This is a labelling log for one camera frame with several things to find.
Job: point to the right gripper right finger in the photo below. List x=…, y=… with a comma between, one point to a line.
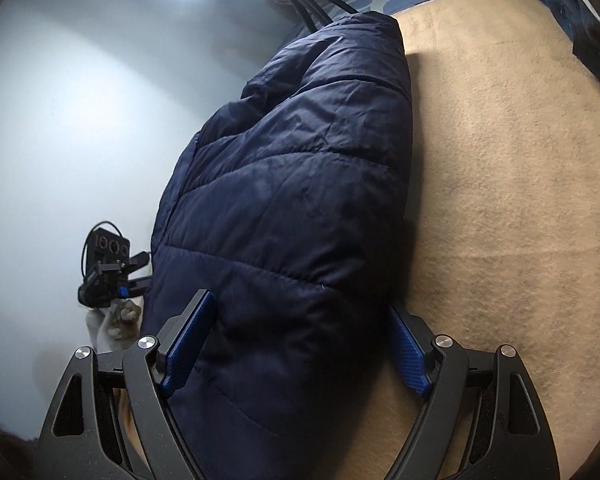
x=509, y=436

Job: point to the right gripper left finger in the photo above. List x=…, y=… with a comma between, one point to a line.
x=109, y=416

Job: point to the navy blue puffer jacket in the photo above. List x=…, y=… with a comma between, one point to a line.
x=288, y=206

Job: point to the left hand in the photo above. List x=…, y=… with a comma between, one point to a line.
x=116, y=327

